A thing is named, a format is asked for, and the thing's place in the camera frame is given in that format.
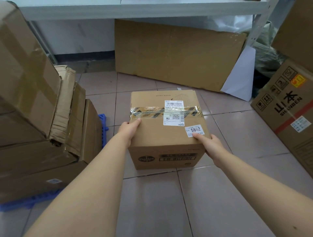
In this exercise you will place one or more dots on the cardboard box with red stripe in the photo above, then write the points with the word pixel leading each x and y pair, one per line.
pixel 288 112

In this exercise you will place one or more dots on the taped cardboard box with labels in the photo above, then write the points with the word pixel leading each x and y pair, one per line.
pixel 166 131

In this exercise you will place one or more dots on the flattened cardboard sheet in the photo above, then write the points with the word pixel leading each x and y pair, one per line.
pixel 176 52

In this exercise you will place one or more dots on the large taped cardboard box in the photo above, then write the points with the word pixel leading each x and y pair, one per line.
pixel 24 80

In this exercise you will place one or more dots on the crushed flattened cardboard box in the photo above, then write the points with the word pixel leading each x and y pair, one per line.
pixel 66 107

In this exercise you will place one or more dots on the blue plastic pallet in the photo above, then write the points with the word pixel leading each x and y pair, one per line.
pixel 36 195

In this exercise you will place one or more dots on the person's left hand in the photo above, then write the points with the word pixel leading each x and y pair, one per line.
pixel 127 134

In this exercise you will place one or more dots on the white plastic wrap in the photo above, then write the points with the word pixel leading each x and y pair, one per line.
pixel 227 22

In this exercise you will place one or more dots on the person's left thumb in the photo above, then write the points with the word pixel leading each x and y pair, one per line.
pixel 134 122

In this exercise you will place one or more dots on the person's right hand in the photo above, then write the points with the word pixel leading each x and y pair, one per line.
pixel 214 148

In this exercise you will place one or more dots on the dark green plastic bag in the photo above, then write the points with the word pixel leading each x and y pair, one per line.
pixel 265 56

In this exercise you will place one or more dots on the person's left forearm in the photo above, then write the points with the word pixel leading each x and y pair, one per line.
pixel 80 188

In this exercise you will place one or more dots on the wide cardboard box with label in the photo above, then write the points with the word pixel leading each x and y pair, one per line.
pixel 39 171

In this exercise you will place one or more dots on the white paper sheet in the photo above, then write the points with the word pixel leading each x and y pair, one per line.
pixel 240 75

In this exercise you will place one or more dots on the person's right forearm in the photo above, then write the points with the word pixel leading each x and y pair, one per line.
pixel 263 195

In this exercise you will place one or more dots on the white metal shelf rack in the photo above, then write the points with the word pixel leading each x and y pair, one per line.
pixel 156 9

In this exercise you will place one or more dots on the person's right thumb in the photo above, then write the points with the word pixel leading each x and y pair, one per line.
pixel 200 137

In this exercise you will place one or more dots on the plain tall cardboard box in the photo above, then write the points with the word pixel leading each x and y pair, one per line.
pixel 297 31

